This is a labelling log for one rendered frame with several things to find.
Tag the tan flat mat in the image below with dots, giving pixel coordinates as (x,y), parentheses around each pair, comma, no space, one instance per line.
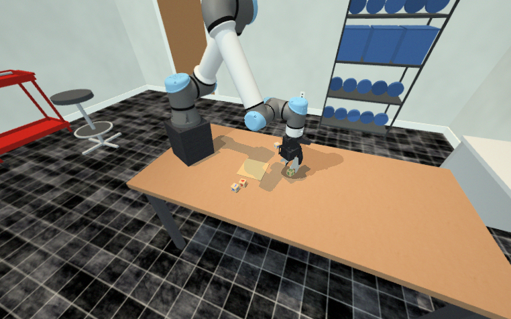
(253,169)

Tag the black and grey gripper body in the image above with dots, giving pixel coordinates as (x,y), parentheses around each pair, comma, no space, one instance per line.
(291,149)

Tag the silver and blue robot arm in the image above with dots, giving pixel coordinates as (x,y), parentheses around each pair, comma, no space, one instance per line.
(225,20)

